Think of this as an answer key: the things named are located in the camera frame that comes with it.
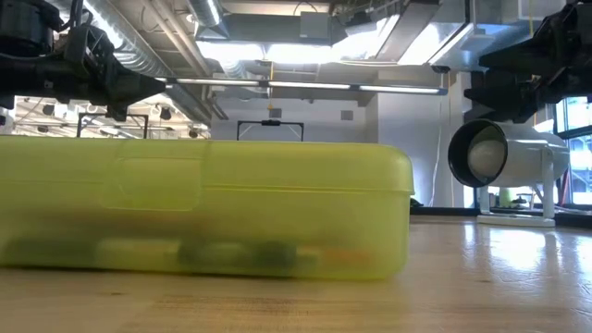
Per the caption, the long light bar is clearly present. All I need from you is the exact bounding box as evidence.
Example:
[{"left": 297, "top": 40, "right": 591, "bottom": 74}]
[{"left": 154, "top": 76, "right": 449, "bottom": 97}]

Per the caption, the yellow translucent supply box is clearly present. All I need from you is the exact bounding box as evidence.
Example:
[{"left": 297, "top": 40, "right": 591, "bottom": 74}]
[{"left": 0, "top": 135, "right": 416, "bottom": 281}]

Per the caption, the white spotlight lamp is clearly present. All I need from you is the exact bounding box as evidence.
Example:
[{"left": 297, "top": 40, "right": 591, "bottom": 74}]
[{"left": 447, "top": 117, "right": 572, "bottom": 228}]

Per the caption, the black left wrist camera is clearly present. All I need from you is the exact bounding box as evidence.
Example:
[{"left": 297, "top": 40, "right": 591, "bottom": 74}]
[{"left": 63, "top": 23, "right": 117, "bottom": 60}]

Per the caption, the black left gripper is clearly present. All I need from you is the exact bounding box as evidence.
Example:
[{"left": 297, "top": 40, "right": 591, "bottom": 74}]
[{"left": 43, "top": 50, "right": 167, "bottom": 122}]

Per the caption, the black gantry frame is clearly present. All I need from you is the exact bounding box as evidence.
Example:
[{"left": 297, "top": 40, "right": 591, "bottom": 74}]
[
  {"left": 76, "top": 111, "right": 150, "bottom": 139},
  {"left": 236, "top": 118, "right": 305, "bottom": 142}
]

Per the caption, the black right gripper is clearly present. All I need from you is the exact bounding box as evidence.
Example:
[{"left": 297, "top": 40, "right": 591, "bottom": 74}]
[{"left": 463, "top": 39, "right": 592, "bottom": 124}]

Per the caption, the black aluminium table frame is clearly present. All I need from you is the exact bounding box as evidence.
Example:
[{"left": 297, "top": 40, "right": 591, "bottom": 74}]
[{"left": 409, "top": 203, "right": 592, "bottom": 228}]

